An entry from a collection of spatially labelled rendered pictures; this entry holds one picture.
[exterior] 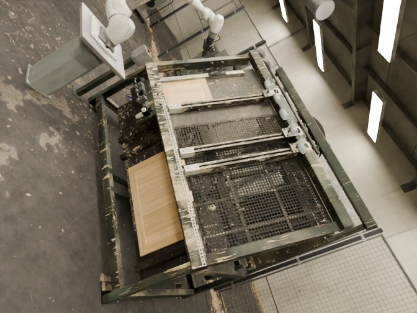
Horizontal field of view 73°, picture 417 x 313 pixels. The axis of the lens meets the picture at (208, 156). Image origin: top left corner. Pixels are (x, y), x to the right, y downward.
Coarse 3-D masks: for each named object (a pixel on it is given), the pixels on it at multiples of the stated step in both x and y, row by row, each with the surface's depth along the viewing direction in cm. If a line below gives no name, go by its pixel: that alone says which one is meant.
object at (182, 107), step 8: (240, 96) 291; (248, 96) 292; (256, 96) 296; (264, 96) 294; (176, 104) 275; (184, 104) 277; (192, 104) 280; (200, 104) 279; (208, 104) 280; (216, 104) 283; (224, 104) 287; (232, 104) 290; (240, 104) 293; (176, 112) 277
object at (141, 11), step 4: (152, 0) 691; (156, 0) 718; (160, 0) 720; (164, 0) 727; (144, 4) 702; (148, 4) 697; (152, 4) 699; (156, 4) 727; (160, 4) 729; (168, 4) 710; (140, 8) 707; (144, 8) 709; (148, 8) 729; (152, 8) 732; (140, 12) 707; (144, 12) 732; (144, 16) 717; (148, 16) 723; (144, 20) 727
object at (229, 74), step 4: (228, 72) 315; (232, 72) 316; (176, 76) 302; (180, 76) 302; (184, 76) 303; (188, 76) 304; (192, 76) 304; (196, 76) 305; (200, 76) 306; (204, 76) 306; (208, 76) 308; (212, 76) 309; (216, 76) 311; (220, 76) 313; (224, 76) 314; (228, 76) 316; (232, 76) 317; (164, 80) 296; (168, 80) 297; (172, 80) 298; (176, 80) 300; (180, 80) 301
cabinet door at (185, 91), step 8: (184, 80) 303; (192, 80) 304; (200, 80) 306; (168, 88) 294; (176, 88) 295; (184, 88) 296; (192, 88) 298; (200, 88) 299; (208, 88) 300; (168, 96) 287; (176, 96) 289; (184, 96) 290; (192, 96) 291; (200, 96) 293; (208, 96) 293; (168, 104) 281
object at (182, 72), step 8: (184, 72) 318; (264, 120) 291; (200, 128) 276; (200, 136) 273; (288, 168) 261; (216, 176) 246; (240, 176) 253; (216, 184) 246; (224, 192) 240; (232, 208) 233; (304, 208) 240; (304, 216) 238; (312, 224) 233; (240, 232) 222; (256, 232) 225; (232, 240) 225; (240, 240) 219
